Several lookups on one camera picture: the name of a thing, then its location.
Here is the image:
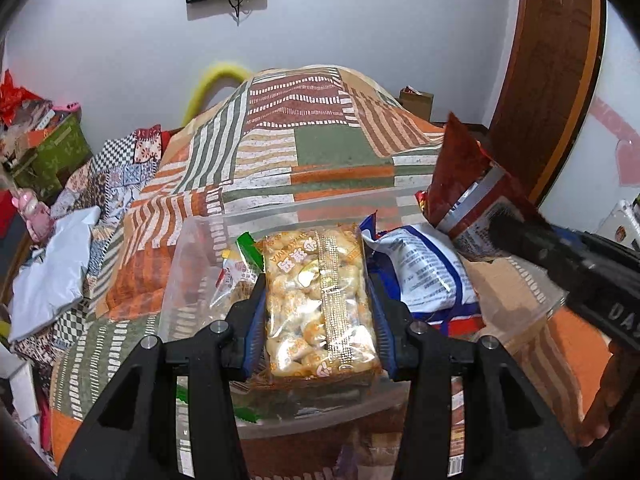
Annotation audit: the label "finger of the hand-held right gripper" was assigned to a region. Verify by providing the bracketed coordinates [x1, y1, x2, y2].
[489, 211, 576, 286]

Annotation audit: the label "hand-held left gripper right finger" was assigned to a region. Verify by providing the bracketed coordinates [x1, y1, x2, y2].
[370, 275, 586, 480]

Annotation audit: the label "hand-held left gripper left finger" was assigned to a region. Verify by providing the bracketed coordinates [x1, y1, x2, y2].
[57, 272, 268, 480]

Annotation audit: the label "green-edged clear snack bag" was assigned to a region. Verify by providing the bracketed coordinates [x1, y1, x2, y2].
[210, 255, 262, 312]

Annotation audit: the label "clear puffed snack packet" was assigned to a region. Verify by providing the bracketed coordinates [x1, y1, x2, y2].
[262, 227, 384, 380]

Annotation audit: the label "blue and white snack bag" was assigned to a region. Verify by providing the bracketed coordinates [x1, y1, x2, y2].
[362, 215, 482, 322]

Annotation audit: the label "clear plastic storage bin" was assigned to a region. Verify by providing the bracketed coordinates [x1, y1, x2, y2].
[159, 199, 568, 428]

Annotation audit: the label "small green snack packet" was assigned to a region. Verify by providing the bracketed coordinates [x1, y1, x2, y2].
[235, 232, 267, 272]

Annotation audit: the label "dark red snack bag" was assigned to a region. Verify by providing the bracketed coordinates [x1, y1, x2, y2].
[415, 112, 547, 262]

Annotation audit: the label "person's right hand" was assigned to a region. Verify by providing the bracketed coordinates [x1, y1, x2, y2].
[577, 340, 620, 449]

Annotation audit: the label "white box with sticker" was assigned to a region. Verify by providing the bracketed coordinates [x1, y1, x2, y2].
[595, 199, 640, 252]

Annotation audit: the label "snack packet with barcode strip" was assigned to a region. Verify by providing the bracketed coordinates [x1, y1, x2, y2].
[447, 375, 469, 479]

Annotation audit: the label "white sliding door pink hearts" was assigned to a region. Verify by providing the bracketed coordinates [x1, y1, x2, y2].
[539, 0, 640, 241]

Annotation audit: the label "brown wooden wardrobe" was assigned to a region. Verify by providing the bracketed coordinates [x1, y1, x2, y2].
[487, 0, 607, 207]

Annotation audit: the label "small cardboard box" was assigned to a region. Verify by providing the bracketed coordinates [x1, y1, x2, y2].
[399, 86, 435, 122]

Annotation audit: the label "striped patchwork blanket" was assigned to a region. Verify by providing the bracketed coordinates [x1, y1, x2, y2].
[47, 64, 613, 480]

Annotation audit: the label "checkered patchwork quilt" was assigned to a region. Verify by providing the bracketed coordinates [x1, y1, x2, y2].
[10, 125, 168, 361]

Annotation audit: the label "white cloth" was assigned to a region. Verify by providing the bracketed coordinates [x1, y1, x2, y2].
[7, 205, 102, 344]

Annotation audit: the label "pink rabbit toy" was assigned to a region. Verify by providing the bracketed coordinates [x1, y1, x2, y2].
[12, 190, 54, 244]

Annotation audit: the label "yellow foam tube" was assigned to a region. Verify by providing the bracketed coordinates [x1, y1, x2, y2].
[182, 62, 257, 122]

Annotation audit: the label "green patterned box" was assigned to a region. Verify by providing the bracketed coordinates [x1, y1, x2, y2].
[10, 112, 94, 202]

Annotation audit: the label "pile of papers and boxes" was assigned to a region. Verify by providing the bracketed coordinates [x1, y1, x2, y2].
[0, 100, 83, 161]

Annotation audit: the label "red plastic bag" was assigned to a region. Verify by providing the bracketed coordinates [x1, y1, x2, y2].
[0, 70, 32, 122]

